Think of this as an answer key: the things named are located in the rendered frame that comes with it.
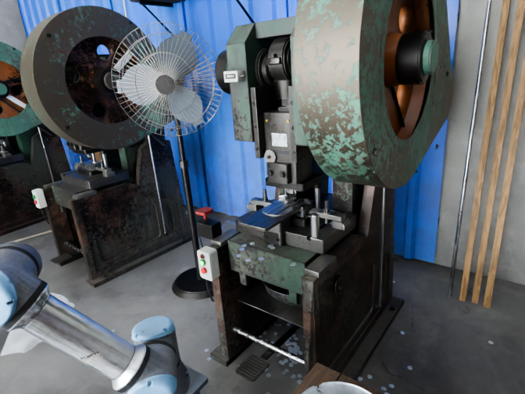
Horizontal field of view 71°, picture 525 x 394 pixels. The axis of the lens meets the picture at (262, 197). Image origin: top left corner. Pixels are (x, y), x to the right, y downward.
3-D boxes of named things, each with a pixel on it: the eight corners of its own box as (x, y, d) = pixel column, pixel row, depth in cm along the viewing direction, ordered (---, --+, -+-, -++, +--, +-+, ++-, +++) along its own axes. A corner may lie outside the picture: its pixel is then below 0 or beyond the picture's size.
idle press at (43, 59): (94, 306, 230) (12, -4, 173) (33, 264, 291) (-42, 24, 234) (252, 222, 340) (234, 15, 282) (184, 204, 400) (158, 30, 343)
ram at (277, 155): (291, 187, 143) (287, 110, 133) (261, 182, 152) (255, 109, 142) (313, 176, 156) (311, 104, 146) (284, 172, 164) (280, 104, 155)
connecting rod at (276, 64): (289, 132, 139) (284, 34, 127) (263, 130, 146) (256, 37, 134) (316, 123, 154) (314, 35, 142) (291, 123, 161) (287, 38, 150)
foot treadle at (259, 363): (253, 391, 148) (252, 381, 146) (235, 380, 154) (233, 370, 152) (323, 313, 191) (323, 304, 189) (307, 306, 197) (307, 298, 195)
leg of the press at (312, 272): (328, 425, 143) (324, 213, 114) (302, 411, 150) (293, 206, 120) (403, 304, 211) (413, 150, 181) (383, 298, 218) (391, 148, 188)
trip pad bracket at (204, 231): (216, 263, 165) (211, 223, 159) (201, 258, 171) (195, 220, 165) (225, 258, 170) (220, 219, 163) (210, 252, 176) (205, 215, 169)
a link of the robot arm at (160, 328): (180, 342, 114) (173, 306, 110) (180, 374, 102) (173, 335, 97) (141, 350, 112) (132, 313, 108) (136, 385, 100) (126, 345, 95)
